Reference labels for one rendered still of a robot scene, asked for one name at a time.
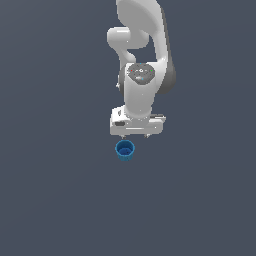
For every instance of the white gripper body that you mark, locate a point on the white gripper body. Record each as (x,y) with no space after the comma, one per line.
(136,126)

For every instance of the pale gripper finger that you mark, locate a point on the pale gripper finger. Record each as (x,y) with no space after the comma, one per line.
(123,136)
(146,135)

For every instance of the small blue cup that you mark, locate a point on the small blue cup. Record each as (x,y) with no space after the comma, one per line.
(125,150)

